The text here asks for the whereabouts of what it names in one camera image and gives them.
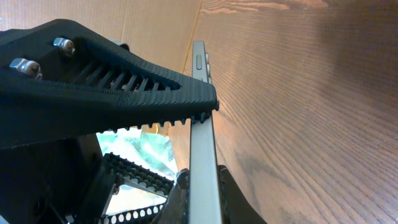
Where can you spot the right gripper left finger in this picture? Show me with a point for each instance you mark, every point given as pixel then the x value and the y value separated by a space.
pixel 176 207

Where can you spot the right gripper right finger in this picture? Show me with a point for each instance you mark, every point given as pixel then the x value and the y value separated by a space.
pixel 236 209

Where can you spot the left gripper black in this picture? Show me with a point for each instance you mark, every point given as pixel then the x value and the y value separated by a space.
pixel 46 182

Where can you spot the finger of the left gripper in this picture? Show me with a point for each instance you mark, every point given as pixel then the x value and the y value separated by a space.
pixel 61 80

